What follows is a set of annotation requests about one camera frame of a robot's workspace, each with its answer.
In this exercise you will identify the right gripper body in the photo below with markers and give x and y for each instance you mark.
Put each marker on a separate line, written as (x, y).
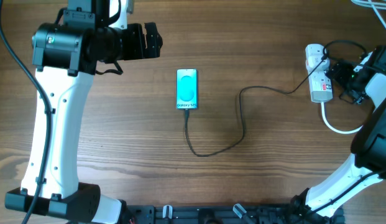
(345, 78)

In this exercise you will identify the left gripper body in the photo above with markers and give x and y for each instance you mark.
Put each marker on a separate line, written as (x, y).
(132, 43)

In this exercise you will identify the Samsung Galaxy smartphone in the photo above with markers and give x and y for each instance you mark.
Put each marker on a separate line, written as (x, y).
(187, 89)

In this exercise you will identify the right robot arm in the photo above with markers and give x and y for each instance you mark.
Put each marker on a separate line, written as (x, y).
(366, 164)

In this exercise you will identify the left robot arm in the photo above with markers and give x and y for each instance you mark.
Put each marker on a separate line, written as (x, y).
(65, 54)

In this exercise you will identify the white USB charger plug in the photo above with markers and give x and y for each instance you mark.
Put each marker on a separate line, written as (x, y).
(316, 63)

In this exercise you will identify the white power strip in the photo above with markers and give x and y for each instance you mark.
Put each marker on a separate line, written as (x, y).
(319, 85)

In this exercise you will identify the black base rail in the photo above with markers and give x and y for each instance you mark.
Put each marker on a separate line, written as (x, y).
(237, 214)

